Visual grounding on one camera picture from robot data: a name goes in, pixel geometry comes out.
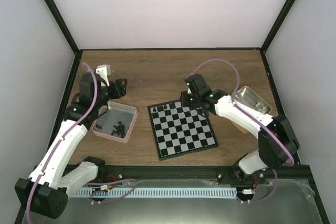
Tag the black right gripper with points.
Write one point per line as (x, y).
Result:
(185, 103)

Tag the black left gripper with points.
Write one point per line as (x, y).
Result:
(119, 91)

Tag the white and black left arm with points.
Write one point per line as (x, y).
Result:
(47, 190)

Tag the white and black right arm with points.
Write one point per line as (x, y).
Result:
(277, 142)

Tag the pile of black chess pieces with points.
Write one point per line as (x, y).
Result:
(116, 130)

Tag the pile of white chess pieces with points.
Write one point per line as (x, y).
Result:
(261, 107)

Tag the black and silver chessboard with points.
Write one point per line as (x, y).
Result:
(180, 130)

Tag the pink tray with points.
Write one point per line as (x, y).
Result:
(111, 114)

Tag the gold metal tin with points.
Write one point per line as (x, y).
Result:
(248, 97)

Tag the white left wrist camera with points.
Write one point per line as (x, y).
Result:
(104, 71)

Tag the light blue slotted cable duct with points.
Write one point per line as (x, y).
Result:
(221, 193)

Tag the black frame post left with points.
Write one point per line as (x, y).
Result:
(62, 25)

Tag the black frame post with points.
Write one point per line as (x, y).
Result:
(62, 25)
(277, 24)

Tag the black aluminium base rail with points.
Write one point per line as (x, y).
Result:
(222, 174)

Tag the black frame post right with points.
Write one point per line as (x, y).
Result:
(277, 24)

